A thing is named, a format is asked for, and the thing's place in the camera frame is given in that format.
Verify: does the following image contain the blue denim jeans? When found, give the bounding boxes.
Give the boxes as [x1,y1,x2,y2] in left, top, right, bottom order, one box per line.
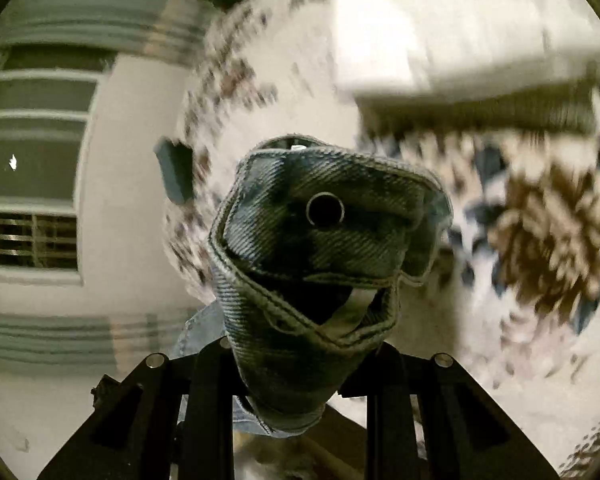
[164,134,453,438]

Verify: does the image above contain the floral bed blanket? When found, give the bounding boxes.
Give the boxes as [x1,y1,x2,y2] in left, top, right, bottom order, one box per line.
[176,0,600,479]

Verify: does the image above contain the white bed headboard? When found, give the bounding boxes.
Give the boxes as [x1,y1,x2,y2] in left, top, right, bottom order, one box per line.
[332,0,600,103]

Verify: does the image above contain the striped grey curtain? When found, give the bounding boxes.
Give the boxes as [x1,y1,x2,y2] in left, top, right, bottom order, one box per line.
[0,0,220,66]

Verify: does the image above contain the white window frame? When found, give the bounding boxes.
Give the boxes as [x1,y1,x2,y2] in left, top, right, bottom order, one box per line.
[0,46,117,282]

